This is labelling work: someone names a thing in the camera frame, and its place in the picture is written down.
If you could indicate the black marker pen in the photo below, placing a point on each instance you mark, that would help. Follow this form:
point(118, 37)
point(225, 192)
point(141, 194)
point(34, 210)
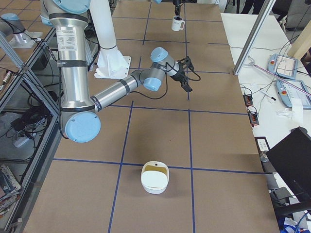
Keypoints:
point(269, 96)

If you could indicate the black red connector box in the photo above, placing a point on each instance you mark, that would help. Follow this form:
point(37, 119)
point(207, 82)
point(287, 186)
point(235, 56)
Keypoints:
point(248, 99)
point(253, 117)

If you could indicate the black red connector box right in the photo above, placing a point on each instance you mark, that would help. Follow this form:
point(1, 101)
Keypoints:
point(253, 117)

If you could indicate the teach pendant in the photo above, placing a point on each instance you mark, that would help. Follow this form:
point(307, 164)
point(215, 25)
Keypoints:
point(293, 89)
point(283, 66)

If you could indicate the white bowl with lid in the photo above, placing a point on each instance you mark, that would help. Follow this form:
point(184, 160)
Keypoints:
point(155, 177)

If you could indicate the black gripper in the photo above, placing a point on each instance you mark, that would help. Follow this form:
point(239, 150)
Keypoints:
point(177, 4)
point(178, 77)

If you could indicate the black monitor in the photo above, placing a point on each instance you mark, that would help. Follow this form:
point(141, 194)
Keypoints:
point(291, 158)

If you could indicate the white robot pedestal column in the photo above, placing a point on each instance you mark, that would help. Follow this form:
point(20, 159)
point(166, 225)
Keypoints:
point(111, 63)

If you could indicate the teach pendant near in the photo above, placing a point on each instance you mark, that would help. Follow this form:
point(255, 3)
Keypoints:
point(293, 89)

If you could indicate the brown paper table cover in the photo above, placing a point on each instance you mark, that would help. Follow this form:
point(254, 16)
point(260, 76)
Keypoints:
point(216, 182)

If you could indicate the aluminium frame post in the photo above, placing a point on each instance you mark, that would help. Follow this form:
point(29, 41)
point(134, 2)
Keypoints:
point(263, 14)

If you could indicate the white ribbed HOME mug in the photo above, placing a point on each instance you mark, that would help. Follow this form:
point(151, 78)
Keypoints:
point(177, 23)

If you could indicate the black red connector box left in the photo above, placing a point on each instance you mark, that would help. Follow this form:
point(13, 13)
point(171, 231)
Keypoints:
point(248, 99)

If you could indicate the teach pendant far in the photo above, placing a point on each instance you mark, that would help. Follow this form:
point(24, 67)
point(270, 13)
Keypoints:
point(283, 66)

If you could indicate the black box with white label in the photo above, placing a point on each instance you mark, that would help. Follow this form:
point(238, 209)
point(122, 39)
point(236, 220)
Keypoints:
point(262, 144)

